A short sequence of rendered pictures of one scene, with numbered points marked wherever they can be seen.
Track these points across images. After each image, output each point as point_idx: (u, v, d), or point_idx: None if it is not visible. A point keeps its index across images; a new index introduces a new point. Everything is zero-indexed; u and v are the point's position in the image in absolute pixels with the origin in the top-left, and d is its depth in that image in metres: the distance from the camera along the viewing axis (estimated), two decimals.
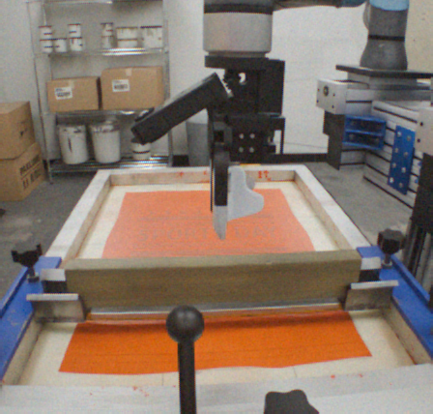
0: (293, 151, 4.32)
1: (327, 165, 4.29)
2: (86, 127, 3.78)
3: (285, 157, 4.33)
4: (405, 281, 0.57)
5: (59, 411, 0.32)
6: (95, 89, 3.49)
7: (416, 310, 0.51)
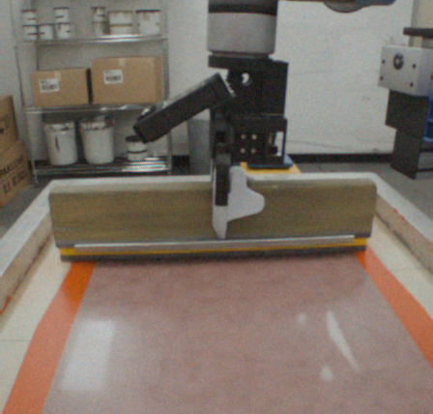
0: (304, 151, 3.91)
1: (342, 166, 3.88)
2: (75, 124, 3.37)
3: (296, 157, 3.92)
4: None
5: None
6: (84, 81, 3.08)
7: None
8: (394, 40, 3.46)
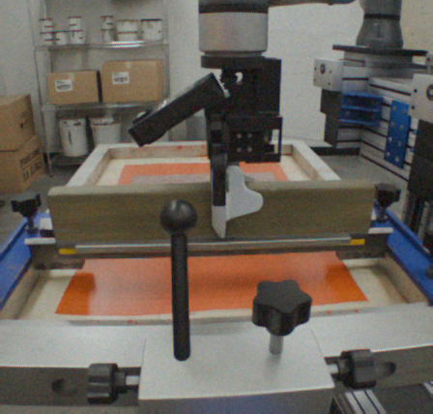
0: None
1: (327, 159, 4.30)
2: (86, 120, 3.79)
3: None
4: (400, 233, 0.58)
5: (53, 329, 0.33)
6: (95, 81, 3.51)
7: (411, 256, 0.52)
8: None
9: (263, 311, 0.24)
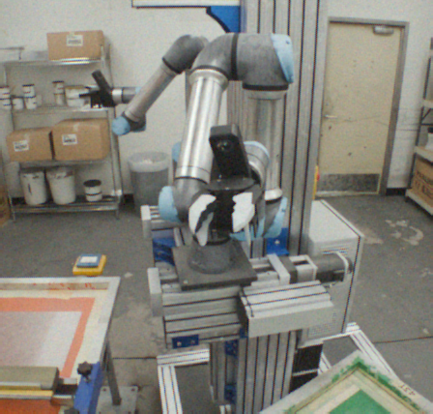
0: None
1: None
2: (43, 172, 4.24)
3: None
4: (88, 393, 1.03)
5: None
6: (47, 142, 3.95)
7: None
8: None
9: None
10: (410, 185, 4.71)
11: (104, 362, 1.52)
